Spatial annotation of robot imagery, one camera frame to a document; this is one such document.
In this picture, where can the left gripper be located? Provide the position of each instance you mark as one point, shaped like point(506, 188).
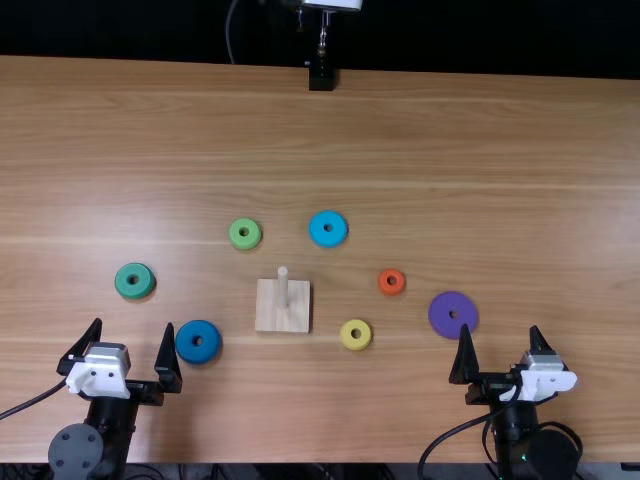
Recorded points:
point(147, 394)

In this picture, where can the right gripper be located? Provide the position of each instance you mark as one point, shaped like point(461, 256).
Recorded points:
point(487, 392)

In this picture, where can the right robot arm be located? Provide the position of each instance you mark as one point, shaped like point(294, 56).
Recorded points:
point(515, 440)

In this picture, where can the wooden peg base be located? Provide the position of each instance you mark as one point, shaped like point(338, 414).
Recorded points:
point(272, 312)

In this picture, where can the black clamp stand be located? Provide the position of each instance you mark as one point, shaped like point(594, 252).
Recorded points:
point(322, 80)

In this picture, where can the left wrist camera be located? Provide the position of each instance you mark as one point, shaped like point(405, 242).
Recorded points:
point(102, 375)

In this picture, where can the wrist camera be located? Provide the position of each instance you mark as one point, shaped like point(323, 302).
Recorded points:
point(545, 380)
point(102, 375)

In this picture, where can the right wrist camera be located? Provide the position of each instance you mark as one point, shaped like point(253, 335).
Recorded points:
point(545, 380)

